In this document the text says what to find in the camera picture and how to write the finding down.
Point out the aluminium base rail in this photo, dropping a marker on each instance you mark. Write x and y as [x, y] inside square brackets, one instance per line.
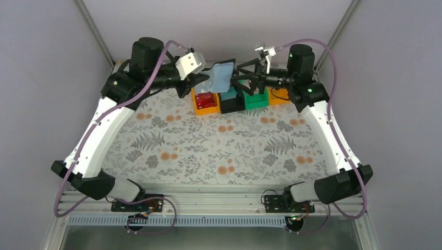
[206, 200]

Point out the black bin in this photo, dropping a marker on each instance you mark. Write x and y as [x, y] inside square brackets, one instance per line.
[232, 105]

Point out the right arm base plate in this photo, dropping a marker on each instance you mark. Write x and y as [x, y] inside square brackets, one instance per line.
[276, 204]

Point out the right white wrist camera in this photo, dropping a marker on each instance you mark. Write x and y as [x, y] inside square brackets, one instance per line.
[266, 53]

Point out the red VIP cards stack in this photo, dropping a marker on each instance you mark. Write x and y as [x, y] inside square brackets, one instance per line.
[205, 100]

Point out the green bin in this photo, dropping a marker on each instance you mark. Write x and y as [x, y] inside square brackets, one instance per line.
[257, 100]

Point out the near orange bin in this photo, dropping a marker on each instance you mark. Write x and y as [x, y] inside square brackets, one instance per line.
[206, 111]

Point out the teal cards stack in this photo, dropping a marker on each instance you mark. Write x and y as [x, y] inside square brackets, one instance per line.
[230, 94]

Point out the far orange bin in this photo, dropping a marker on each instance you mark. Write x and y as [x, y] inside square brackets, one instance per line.
[277, 96]

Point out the floral table mat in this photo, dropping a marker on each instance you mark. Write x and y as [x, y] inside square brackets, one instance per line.
[164, 141]

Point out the orange bin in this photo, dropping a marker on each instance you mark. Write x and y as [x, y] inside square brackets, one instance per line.
[277, 96]
[206, 111]

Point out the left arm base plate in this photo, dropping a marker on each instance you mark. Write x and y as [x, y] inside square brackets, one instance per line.
[154, 204]

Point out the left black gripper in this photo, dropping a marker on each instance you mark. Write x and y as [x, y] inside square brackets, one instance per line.
[191, 81]

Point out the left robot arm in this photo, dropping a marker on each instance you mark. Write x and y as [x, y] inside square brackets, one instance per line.
[150, 70]

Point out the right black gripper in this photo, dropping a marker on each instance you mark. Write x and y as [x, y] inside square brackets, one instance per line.
[260, 72]

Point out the black leather card holder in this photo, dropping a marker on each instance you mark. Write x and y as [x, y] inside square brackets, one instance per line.
[219, 76]

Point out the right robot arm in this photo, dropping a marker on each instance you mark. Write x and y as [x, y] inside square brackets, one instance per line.
[347, 176]

